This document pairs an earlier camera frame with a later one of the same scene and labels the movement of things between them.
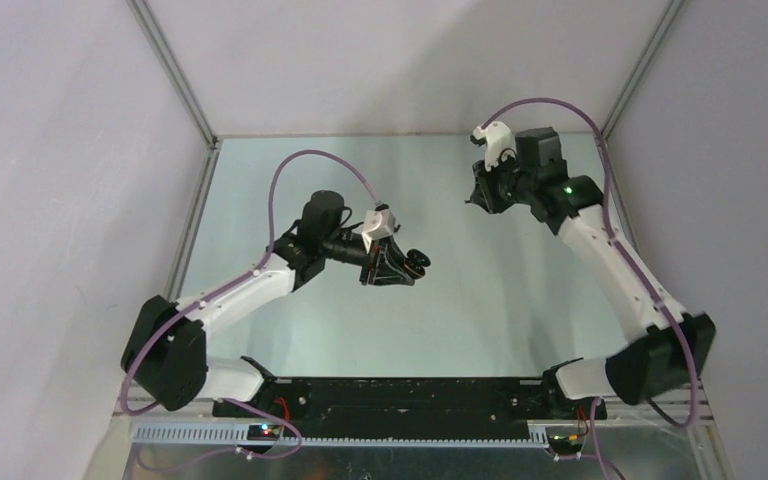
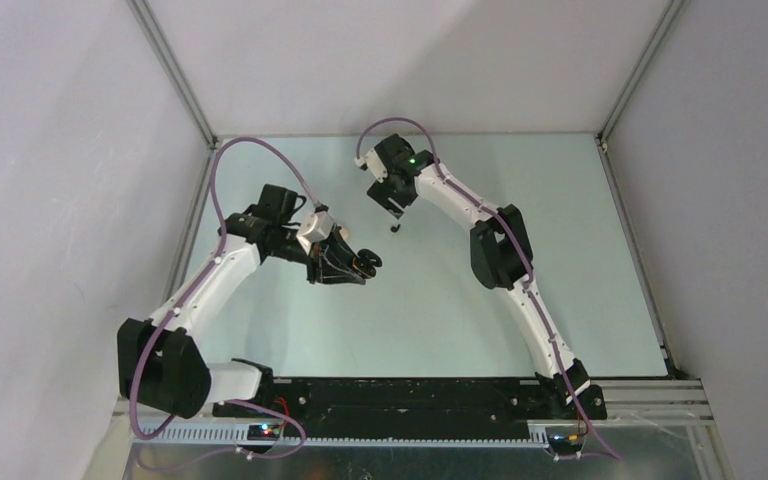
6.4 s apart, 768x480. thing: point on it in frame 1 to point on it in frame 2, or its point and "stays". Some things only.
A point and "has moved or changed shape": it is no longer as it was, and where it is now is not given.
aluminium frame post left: x=175 y=71 stays
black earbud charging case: x=416 y=263 has moved or changed shape
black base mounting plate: x=411 y=407 stays
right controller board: x=564 y=444 stays
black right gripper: x=483 y=193 to x=382 y=193
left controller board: x=267 y=432 stays
